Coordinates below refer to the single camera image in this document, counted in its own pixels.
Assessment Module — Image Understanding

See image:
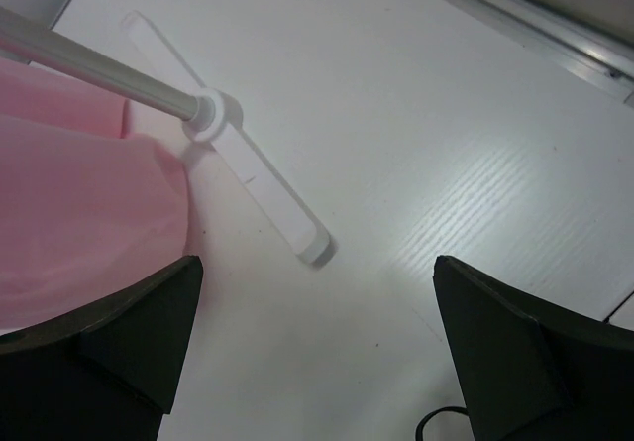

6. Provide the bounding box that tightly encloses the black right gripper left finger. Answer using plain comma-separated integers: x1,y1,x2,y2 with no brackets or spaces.
1,256,203,440

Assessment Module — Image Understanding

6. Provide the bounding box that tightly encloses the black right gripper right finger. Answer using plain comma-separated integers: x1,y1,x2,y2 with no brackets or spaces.
433,256,633,440

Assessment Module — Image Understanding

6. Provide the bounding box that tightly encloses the pink t shirt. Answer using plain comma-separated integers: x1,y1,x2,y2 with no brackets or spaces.
1,59,189,332

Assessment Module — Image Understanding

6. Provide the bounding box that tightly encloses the white clothes rack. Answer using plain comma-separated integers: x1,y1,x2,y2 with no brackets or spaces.
1,9,334,268

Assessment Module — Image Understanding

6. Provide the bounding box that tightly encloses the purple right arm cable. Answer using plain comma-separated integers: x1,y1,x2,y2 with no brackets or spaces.
414,404,470,441

